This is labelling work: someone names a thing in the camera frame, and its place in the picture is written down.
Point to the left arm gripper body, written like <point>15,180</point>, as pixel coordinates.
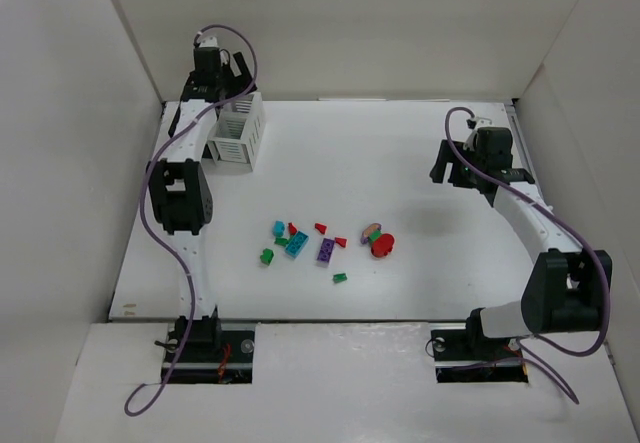
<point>232,70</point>

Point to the purple patterned lego piece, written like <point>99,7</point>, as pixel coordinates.
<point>372,228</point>

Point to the red flower lego piece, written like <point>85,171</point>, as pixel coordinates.
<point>383,245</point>

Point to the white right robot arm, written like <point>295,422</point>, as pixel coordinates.
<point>568,288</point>

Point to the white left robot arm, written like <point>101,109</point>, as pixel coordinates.
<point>181,200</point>

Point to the black slotted container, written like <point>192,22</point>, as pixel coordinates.
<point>174,121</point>

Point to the white slotted container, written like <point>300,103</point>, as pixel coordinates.
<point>237,135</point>

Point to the red curved lego piece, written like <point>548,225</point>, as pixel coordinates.
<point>320,226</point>

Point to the purple flat lego brick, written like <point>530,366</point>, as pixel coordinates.
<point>325,252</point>

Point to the green curved lego piece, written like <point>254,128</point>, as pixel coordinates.
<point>339,277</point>

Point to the small teal lego piece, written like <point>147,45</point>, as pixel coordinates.
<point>278,229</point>

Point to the teal flat lego brick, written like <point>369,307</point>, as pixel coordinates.
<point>296,244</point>

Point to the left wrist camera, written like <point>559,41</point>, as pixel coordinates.
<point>206,41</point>

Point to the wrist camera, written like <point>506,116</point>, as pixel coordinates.
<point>206,41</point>
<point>475,124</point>

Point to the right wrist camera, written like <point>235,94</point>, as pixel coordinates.
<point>475,124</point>

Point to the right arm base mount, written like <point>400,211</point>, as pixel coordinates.
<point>461,358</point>

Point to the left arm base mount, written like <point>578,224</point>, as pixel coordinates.
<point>216,352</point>

